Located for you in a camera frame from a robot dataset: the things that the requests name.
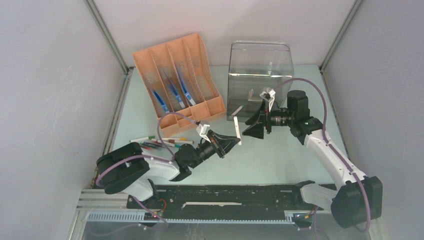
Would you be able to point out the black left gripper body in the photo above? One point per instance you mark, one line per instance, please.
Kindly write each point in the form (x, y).
(206, 149)

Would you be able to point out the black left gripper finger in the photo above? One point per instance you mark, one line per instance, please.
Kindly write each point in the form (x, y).
(226, 143)
(213, 135)

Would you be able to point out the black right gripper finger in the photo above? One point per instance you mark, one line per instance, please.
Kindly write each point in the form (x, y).
(258, 118)
(255, 131)

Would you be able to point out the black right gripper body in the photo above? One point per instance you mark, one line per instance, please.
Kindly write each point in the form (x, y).
(280, 117)

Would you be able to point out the long beige eraser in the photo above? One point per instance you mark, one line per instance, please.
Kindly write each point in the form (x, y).
(255, 99)

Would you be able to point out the grey transparent drawer unit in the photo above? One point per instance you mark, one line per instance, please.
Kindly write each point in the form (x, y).
(257, 65)

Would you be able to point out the blue folder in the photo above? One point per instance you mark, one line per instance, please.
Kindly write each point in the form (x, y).
(160, 101)
(184, 88)
(176, 94)

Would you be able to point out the white marker green cap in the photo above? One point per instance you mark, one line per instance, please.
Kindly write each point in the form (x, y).
(237, 110)
(142, 139)

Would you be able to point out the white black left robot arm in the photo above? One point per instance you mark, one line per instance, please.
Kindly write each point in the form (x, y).
(130, 170)

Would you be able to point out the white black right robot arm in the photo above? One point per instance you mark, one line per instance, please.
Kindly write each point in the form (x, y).
(357, 198)

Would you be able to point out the orange plastic desk organizer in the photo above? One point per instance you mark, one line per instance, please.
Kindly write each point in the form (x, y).
(157, 63)

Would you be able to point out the white marker red cap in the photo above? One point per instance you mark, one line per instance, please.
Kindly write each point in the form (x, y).
(180, 141)

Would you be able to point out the white marker teal cap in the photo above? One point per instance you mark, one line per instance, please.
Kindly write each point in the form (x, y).
(174, 145)

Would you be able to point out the dark blue pen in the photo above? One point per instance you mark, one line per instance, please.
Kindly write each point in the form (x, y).
(152, 145)

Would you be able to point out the red pen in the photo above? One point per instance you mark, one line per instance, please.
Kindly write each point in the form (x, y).
(146, 147)

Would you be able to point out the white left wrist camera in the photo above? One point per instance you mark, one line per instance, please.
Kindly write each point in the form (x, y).
(202, 129)

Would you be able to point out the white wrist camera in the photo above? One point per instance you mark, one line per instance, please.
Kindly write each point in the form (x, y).
(268, 96)
(202, 129)

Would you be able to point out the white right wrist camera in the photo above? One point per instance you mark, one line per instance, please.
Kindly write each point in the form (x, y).
(268, 96)

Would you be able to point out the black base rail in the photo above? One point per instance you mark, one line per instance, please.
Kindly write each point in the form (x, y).
(276, 203)

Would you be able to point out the aluminium frame post right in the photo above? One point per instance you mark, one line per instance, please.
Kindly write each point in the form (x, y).
(349, 19)

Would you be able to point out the aluminium frame post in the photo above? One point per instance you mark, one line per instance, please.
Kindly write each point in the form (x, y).
(349, 19)
(106, 33)

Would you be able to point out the aluminium frame post left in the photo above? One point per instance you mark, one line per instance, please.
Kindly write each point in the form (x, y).
(106, 33)

